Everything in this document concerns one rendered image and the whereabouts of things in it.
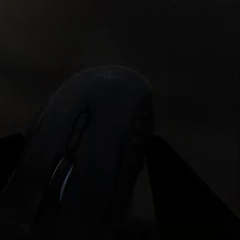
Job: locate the desk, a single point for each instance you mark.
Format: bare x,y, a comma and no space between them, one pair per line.
188,49

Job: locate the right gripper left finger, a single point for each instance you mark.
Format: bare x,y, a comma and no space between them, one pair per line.
11,151

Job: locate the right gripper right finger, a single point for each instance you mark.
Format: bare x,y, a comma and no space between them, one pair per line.
186,207

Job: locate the mouse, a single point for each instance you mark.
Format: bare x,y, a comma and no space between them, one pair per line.
82,155

